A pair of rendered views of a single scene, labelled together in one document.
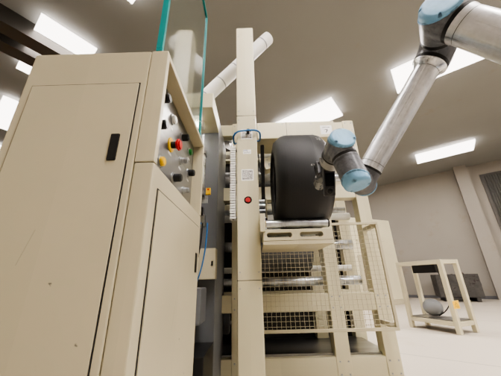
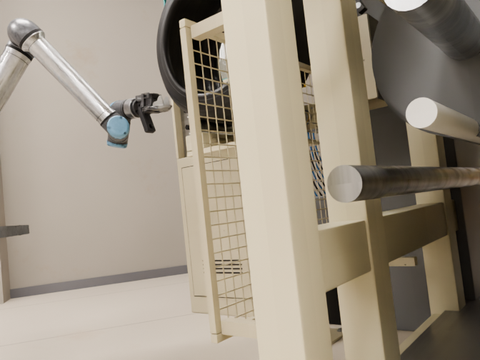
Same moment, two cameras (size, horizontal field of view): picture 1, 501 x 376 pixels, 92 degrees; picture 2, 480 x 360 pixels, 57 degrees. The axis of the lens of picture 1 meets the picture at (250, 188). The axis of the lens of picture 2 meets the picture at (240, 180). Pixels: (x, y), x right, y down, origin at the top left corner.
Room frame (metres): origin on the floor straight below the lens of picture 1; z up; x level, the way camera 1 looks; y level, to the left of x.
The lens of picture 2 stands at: (2.40, -1.61, 0.58)
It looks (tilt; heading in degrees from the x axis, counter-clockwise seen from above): 3 degrees up; 127
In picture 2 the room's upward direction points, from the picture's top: 6 degrees counter-clockwise
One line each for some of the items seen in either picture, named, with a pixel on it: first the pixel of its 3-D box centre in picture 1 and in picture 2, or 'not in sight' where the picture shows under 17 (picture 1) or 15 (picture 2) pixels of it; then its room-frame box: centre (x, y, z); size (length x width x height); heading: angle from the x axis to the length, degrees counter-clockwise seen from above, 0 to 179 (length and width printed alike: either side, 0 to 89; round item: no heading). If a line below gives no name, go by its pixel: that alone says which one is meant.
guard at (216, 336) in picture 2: (321, 273); (303, 175); (1.76, -0.47, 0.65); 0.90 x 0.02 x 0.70; 90
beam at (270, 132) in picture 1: (293, 138); not in sight; (1.73, -0.37, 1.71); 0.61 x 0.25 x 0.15; 90
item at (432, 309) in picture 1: (433, 293); not in sight; (3.39, -2.31, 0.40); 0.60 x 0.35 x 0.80; 23
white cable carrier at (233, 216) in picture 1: (233, 182); not in sight; (1.38, 0.10, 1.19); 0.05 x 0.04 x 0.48; 0
